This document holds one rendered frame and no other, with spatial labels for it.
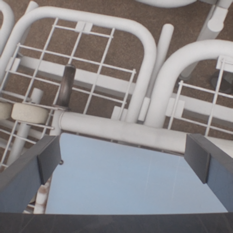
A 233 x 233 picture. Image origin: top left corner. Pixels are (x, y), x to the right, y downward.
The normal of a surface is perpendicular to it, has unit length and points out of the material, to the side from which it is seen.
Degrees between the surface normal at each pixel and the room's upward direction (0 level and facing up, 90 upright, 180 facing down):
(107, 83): 0
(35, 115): 51
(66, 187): 3
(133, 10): 0
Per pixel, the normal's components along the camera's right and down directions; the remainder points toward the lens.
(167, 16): -0.14, -0.16
